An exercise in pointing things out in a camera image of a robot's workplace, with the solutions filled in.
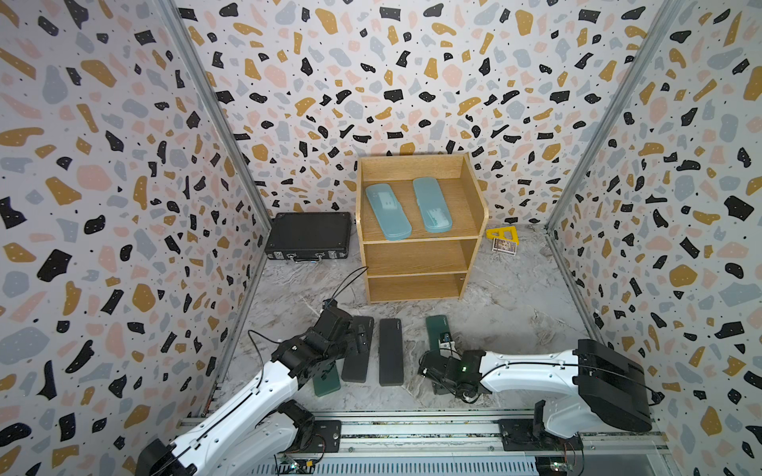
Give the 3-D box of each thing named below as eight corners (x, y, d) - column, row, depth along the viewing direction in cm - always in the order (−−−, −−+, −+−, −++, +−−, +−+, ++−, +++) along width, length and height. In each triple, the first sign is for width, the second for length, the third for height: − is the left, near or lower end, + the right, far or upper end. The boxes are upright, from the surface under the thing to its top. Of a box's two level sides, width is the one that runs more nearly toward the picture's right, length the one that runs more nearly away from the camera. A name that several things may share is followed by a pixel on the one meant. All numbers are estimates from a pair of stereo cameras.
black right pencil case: (376, 386, 84) (376, 383, 82) (380, 322, 97) (379, 318, 95) (403, 386, 84) (403, 383, 82) (402, 322, 97) (403, 318, 95)
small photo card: (492, 250, 118) (493, 246, 116) (492, 242, 121) (494, 237, 119) (514, 255, 116) (516, 250, 114) (514, 246, 119) (516, 241, 117)
